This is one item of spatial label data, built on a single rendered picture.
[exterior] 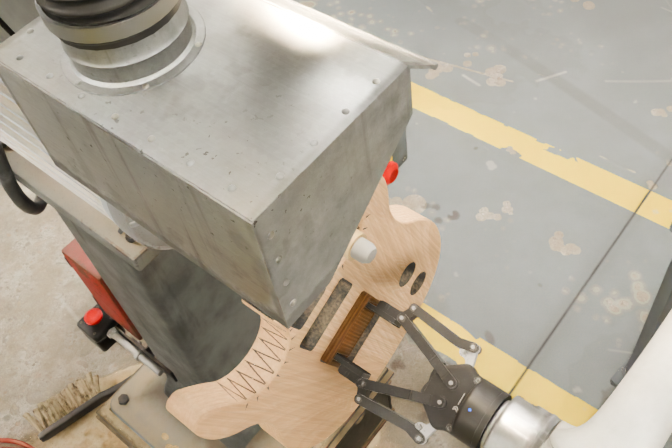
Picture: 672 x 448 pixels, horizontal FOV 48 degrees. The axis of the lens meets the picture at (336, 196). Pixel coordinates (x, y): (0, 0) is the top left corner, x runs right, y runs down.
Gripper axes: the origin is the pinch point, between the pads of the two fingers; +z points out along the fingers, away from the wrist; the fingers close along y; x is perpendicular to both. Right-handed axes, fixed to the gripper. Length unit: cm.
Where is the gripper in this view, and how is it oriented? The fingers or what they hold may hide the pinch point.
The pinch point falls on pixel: (356, 332)
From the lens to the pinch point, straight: 97.8
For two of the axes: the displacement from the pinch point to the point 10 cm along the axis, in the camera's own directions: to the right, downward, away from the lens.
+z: -7.7, -4.3, 4.7
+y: 5.3, -8.4, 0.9
